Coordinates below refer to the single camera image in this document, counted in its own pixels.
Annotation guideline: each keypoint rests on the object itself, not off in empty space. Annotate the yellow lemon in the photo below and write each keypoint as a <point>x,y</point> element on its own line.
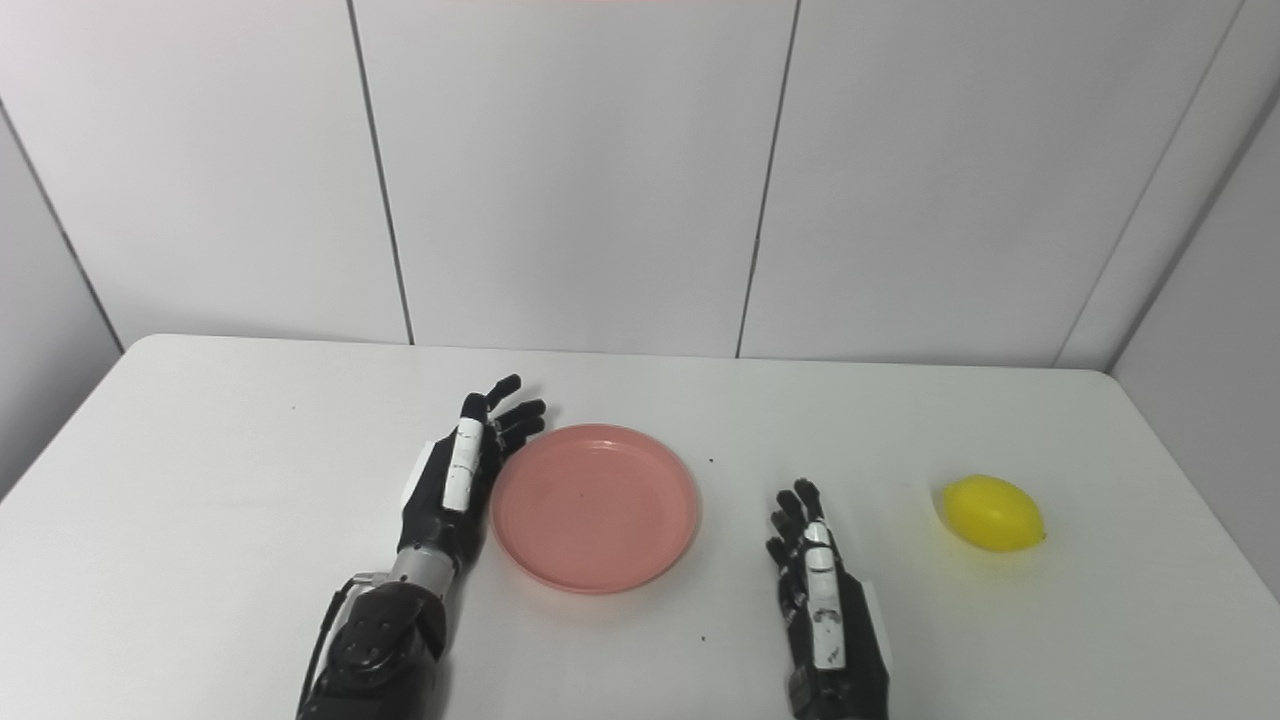
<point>994,514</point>

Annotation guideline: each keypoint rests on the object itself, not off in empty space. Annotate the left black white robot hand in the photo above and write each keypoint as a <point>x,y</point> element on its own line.
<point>455,480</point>

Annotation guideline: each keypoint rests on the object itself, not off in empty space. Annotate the pink round plate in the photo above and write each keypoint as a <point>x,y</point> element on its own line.
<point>595,508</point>

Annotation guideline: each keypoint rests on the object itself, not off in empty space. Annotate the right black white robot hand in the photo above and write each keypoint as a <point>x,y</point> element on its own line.
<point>825,600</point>

